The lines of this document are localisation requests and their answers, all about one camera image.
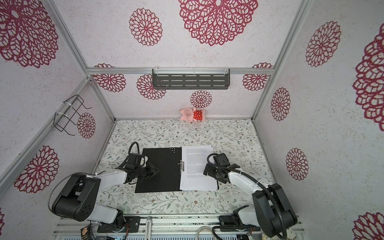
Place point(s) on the teal folder with black inside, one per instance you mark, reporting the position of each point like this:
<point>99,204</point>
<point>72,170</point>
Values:
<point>169,178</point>

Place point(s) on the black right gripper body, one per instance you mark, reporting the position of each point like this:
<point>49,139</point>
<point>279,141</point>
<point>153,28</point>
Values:
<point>213,171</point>

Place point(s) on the black wire wall rack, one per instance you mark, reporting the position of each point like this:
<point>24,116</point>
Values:
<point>74,103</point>

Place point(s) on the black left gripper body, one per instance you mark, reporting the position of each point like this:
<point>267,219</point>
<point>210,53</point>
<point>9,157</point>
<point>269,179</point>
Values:
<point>140,171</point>

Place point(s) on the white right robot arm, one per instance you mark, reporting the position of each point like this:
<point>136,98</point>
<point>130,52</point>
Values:
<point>271,211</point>

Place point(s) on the white printed paper sheet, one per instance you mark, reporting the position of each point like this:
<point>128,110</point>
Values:
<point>194,160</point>

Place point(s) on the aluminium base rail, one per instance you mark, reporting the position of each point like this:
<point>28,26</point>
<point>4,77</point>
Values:
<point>144,227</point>

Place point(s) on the metal folder clip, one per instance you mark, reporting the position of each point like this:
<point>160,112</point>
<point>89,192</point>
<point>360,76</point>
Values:
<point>181,166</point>

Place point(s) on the pink plush pig toy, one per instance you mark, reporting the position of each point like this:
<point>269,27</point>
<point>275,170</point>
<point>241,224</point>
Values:
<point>191,115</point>

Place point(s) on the grey slotted wall shelf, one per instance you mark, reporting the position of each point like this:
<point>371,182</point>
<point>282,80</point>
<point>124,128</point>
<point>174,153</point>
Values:
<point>191,80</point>

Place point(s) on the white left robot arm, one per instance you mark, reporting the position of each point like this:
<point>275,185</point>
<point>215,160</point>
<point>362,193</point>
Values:
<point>78,198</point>

